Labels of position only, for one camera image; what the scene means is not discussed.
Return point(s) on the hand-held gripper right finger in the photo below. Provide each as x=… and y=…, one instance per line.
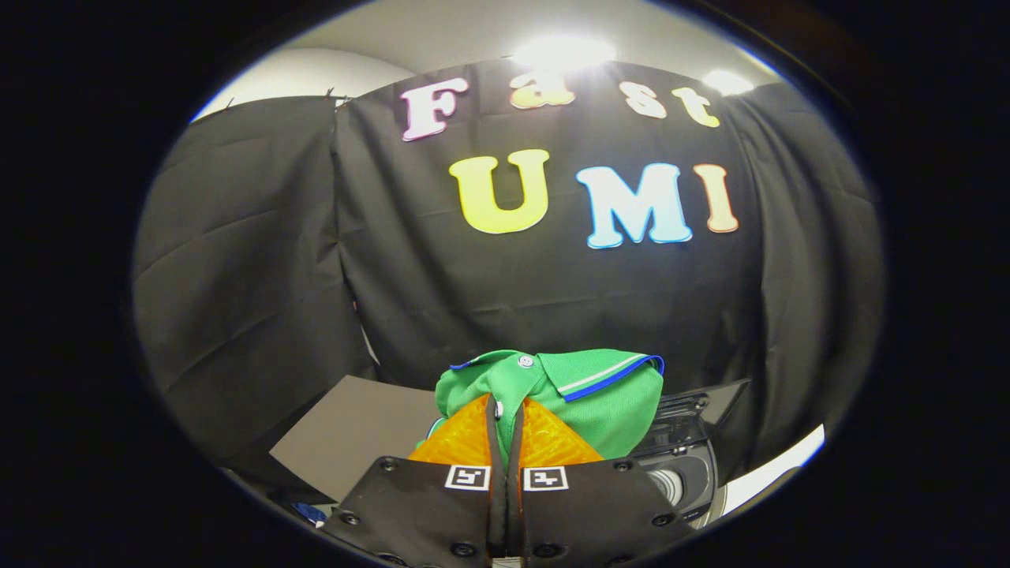
x=592, y=513

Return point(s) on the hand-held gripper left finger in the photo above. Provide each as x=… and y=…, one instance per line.
x=426, y=513

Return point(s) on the green polo shirt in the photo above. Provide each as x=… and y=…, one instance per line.
x=600, y=402

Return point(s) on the grey cabinet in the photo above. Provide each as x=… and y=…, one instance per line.
x=355, y=434

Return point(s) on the white board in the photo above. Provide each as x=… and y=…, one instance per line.
x=769, y=469

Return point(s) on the black backdrop cloth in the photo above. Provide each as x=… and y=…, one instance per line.
x=552, y=292

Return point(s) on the ceiling light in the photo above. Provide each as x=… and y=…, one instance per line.
x=564, y=52
x=726, y=81

